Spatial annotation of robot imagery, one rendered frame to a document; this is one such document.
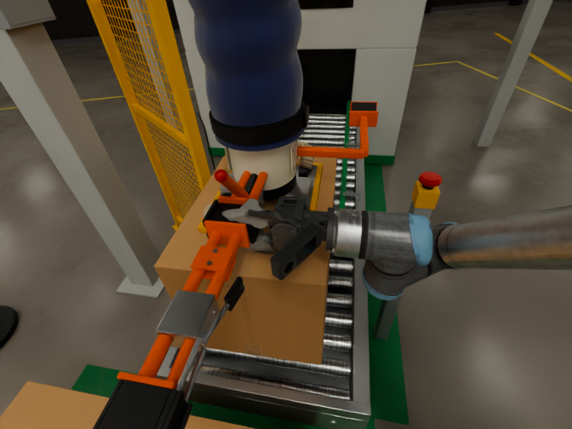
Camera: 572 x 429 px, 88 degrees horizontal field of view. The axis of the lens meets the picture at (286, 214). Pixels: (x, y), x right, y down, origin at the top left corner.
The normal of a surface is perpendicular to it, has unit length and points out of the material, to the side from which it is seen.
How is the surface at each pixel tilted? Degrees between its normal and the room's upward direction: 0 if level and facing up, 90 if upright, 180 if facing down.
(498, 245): 85
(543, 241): 85
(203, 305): 0
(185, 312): 0
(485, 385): 0
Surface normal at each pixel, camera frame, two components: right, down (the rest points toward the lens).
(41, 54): 0.98, 0.08
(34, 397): -0.05, -0.76
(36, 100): -0.18, 0.66
